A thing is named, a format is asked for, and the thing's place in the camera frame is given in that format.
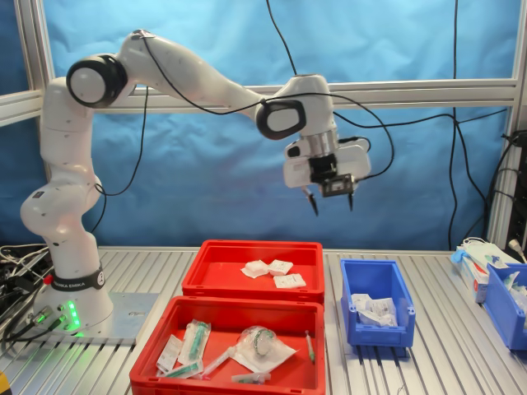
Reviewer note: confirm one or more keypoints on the coiled tubing pouch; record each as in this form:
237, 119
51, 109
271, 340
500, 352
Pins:
263, 345

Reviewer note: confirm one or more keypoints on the aluminium frame post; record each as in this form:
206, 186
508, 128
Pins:
519, 41
35, 41

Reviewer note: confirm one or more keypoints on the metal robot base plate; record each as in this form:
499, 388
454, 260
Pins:
136, 312

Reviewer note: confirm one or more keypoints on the green printed medical pack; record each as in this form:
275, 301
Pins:
514, 284

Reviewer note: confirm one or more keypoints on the yellow emergency stop box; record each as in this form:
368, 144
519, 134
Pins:
3, 382

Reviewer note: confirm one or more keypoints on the short aluminium frame beam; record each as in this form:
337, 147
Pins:
16, 107

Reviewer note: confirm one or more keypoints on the gauze roll in clear wrapper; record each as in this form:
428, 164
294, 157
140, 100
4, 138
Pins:
253, 268

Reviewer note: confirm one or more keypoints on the green needle pack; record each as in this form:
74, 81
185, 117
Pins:
251, 377

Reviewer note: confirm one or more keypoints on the blue bin with medical packs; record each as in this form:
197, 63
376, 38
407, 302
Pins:
500, 304

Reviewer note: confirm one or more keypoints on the blue storage bin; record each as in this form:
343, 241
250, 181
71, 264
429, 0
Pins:
370, 275

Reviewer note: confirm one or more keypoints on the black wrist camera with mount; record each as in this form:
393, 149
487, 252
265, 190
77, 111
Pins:
335, 185

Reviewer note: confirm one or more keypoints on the large green syringe pack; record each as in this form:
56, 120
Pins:
195, 341

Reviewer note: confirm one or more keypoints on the long aluminium frame beam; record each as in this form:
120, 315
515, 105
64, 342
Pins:
411, 92

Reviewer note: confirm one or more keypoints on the white power plug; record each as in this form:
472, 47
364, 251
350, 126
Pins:
514, 245

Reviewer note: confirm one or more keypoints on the red round knob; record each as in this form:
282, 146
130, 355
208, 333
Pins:
48, 280

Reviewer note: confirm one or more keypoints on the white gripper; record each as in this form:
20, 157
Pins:
296, 168

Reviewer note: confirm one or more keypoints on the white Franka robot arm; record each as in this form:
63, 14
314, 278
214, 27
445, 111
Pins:
62, 164

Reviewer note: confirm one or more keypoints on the face mask carton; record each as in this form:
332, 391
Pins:
473, 275

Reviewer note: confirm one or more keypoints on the black equipment rack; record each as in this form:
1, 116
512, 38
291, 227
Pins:
519, 205

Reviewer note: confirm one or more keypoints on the blue backdrop cloth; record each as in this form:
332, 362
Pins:
370, 214

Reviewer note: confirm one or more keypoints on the small green tipped syringe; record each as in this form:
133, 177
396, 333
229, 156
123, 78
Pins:
309, 347

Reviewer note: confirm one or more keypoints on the red box with bandages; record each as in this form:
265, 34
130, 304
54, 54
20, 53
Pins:
206, 267

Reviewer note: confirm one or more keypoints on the blue face masks stack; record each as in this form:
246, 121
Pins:
481, 249

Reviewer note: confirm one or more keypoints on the long thin syringe pack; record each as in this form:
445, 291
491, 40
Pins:
218, 361

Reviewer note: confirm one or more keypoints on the white printed bandage pack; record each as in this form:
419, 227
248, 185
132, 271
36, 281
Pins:
281, 267
361, 300
389, 322
383, 306
289, 281

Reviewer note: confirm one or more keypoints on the flat white label pack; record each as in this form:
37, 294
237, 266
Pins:
169, 351

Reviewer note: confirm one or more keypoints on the red box with syringes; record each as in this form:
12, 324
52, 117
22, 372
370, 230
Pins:
214, 317

